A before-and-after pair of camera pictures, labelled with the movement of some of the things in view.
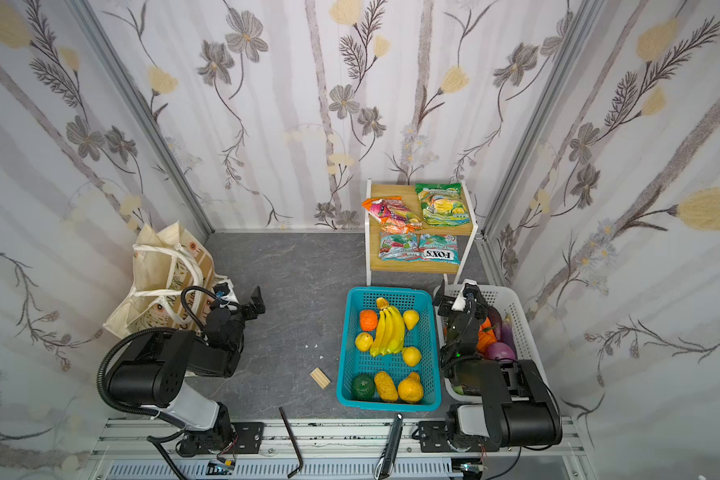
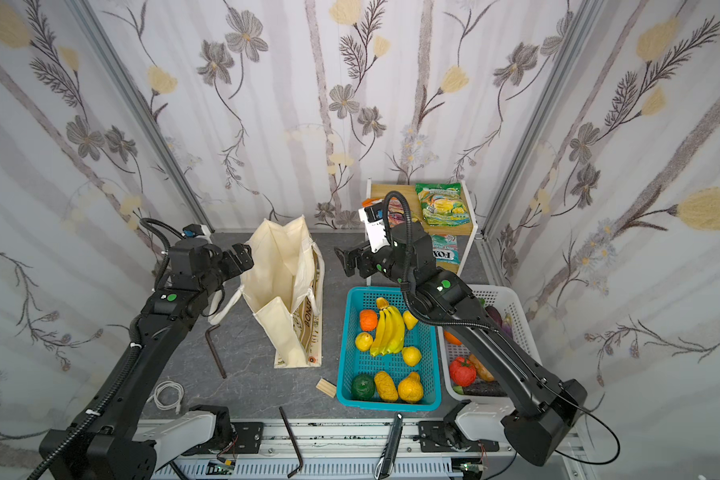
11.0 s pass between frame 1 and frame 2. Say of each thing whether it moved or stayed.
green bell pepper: stayed
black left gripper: moved
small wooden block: moved
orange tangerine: stayed
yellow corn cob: stayed
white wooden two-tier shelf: stayed
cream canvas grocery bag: moved
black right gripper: moved
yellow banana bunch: stayed
